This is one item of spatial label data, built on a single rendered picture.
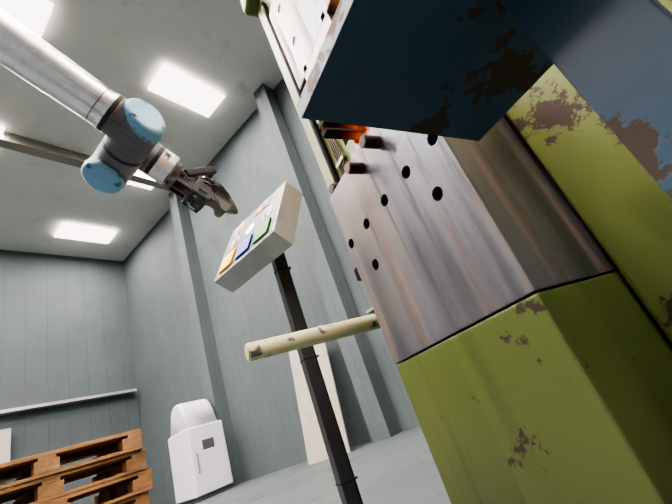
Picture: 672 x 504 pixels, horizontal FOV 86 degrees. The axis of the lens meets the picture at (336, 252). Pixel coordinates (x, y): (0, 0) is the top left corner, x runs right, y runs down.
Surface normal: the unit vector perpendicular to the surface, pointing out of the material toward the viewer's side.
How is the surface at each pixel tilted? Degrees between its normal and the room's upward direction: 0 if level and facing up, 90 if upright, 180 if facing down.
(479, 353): 90
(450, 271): 90
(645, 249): 90
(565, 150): 90
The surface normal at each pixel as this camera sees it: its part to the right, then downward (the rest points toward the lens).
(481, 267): -0.87, 0.11
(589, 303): 0.37, -0.51
